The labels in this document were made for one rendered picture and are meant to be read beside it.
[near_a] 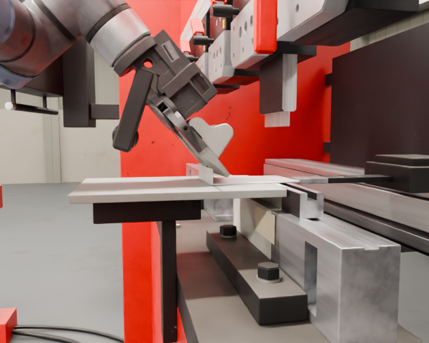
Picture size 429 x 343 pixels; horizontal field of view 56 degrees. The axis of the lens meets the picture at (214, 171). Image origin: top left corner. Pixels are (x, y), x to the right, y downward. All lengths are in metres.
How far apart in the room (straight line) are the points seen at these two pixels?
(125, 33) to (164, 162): 0.91
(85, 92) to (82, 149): 7.59
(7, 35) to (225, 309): 0.37
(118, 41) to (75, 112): 1.44
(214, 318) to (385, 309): 0.17
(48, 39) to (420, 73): 0.88
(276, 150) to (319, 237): 1.11
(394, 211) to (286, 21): 0.42
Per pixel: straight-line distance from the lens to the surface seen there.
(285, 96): 0.56
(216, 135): 0.55
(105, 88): 9.59
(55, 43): 0.58
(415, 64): 1.18
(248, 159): 1.48
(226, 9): 0.65
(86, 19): 0.57
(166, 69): 0.58
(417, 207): 0.71
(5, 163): 9.74
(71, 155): 9.55
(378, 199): 0.79
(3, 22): 0.46
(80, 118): 1.97
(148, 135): 1.42
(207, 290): 0.53
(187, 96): 0.56
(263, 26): 0.44
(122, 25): 0.56
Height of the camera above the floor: 1.07
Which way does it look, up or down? 5 degrees down
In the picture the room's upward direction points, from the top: straight up
